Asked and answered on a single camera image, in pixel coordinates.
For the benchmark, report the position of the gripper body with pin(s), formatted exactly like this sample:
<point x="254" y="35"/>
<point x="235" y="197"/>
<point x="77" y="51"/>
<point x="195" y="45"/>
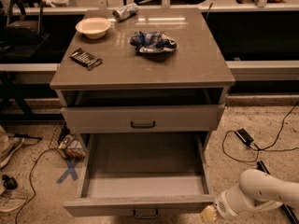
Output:
<point x="220" y="205"/>

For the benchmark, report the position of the grey drawer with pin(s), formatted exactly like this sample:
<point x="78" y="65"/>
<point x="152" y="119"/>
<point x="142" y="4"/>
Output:
<point x="143" y="119"/>
<point x="142" y="175"/>

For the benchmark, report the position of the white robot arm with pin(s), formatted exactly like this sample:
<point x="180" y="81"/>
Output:
<point x="255" y="191"/>

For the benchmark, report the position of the open grey bottom drawer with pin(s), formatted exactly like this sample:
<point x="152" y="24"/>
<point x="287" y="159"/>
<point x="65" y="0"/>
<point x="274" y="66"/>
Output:
<point x="142" y="175"/>

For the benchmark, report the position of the grey drawer cabinet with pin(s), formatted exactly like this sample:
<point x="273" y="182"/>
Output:
<point x="194" y="74"/>

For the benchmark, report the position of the black metal stand leg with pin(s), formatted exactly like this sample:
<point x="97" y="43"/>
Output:
<point x="286" y="209"/>

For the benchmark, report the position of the black power adapter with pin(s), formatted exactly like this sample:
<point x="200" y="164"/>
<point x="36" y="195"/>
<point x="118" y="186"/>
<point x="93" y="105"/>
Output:
<point x="244" y="136"/>

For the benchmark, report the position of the snack packets on floor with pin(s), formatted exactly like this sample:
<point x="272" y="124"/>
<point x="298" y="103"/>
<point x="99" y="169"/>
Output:
<point x="71" y="148"/>

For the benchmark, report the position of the blue white chip bag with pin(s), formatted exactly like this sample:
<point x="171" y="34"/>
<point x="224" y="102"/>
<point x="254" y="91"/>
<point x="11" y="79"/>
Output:
<point x="153" y="42"/>

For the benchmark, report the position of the black snack bar packet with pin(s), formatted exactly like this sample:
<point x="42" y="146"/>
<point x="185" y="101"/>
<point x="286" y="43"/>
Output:
<point x="85" y="59"/>

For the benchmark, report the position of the white sneaker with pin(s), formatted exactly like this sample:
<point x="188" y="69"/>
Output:
<point x="11" y="200"/>

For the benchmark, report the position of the white bowl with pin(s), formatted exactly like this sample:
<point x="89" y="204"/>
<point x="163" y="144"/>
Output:
<point x="93" y="28"/>

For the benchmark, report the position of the silver soda can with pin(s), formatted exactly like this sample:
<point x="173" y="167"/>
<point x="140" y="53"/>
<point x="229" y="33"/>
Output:
<point x="125" y="12"/>

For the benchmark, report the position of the black chair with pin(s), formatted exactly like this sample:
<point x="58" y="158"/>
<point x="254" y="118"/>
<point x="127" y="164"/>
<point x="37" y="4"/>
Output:
<point x="22" y="37"/>

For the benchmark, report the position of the black wire basket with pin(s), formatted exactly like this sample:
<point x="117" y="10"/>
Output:
<point x="60" y="132"/>

